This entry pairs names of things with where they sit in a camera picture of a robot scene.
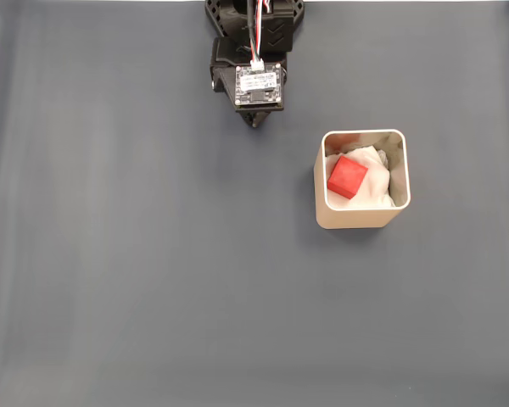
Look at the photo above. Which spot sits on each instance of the red cube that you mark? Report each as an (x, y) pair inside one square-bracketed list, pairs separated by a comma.
[(347, 177)]

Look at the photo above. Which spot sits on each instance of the beige square box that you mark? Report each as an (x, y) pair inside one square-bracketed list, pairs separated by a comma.
[(356, 218)]

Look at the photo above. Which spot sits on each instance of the white crumpled cloth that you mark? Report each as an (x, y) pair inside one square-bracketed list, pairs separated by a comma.
[(377, 182)]

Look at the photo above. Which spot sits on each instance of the camera circuit board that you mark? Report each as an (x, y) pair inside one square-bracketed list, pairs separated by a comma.
[(258, 85)]

